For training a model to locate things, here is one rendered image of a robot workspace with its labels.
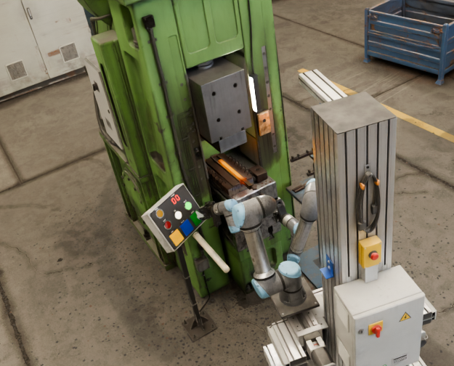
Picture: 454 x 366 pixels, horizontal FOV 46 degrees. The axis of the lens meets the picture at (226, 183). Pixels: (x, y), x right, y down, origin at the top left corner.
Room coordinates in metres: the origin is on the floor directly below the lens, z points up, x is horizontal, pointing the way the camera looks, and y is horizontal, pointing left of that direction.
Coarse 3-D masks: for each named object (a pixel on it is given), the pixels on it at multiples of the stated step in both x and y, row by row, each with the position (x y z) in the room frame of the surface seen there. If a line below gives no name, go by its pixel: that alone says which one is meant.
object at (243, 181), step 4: (220, 160) 3.24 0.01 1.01; (224, 164) 3.19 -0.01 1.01; (228, 168) 3.12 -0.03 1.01; (232, 168) 3.11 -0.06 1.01; (232, 172) 3.07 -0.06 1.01; (236, 172) 3.06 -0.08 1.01; (236, 176) 3.02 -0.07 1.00; (240, 176) 3.00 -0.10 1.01; (240, 180) 2.95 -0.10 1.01; (244, 180) 2.95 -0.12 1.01; (244, 184) 2.93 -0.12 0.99; (248, 184) 2.89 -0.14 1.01; (252, 184) 2.88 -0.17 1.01; (248, 188) 2.88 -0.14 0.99; (252, 188) 2.88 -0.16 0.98
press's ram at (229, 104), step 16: (224, 64) 3.15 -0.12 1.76; (192, 80) 3.00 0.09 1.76; (208, 80) 2.96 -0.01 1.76; (224, 80) 2.96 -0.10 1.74; (240, 80) 3.01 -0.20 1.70; (192, 96) 3.03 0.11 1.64; (208, 96) 2.92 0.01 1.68; (224, 96) 2.96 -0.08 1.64; (240, 96) 3.00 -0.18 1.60; (208, 112) 2.91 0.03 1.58; (224, 112) 2.95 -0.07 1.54; (240, 112) 3.00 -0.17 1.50; (208, 128) 2.90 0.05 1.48; (224, 128) 2.94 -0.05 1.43; (240, 128) 2.99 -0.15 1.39
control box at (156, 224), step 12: (168, 192) 2.75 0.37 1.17; (180, 192) 2.72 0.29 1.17; (156, 204) 2.63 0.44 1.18; (168, 204) 2.62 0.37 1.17; (180, 204) 2.66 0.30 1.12; (192, 204) 2.70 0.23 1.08; (144, 216) 2.54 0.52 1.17; (156, 216) 2.53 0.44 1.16; (168, 216) 2.57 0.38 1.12; (156, 228) 2.49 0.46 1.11; (180, 228) 2.55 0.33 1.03; (168, 240) 2.46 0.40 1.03; (168, 252) 2.46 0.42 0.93
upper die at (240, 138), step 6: (240, 132) 2.99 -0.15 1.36; (204, 138) 3.12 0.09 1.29; (228, 138) 2.95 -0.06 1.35; (234, 138) 2.96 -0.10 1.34; (240, 138) 2.98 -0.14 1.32; (246, 138) 3.00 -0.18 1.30; (210, 144) 3.05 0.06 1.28; (216, 144) 2.95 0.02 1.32; (222, 144) 2.93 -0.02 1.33; (228, 144) 2.95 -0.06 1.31; (234, 144) 2.96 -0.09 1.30; (240, 144) 2.98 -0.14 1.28; (222, 150) 2.93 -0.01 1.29
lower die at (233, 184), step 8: (208, 160) 3.30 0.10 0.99; (216, 160) 3.27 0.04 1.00; (224, 160) 3.25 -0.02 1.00; (232, 160) 3.24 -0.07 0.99; (208, 168) 3.21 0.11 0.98; (216, 168) 3.18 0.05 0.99; (224, 168) 3.14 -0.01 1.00; (208, 176) 3.18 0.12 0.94; (216, 176) 3.09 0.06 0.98; (224, 176) 3.06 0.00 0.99; (232, 176) 3.04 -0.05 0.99; (248, 176) 3.01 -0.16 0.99; (224, 184) 2.98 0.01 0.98; (232, 184) 2.95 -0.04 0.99; (240, 184) 2.96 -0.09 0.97; (232, 192) 2.93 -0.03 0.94
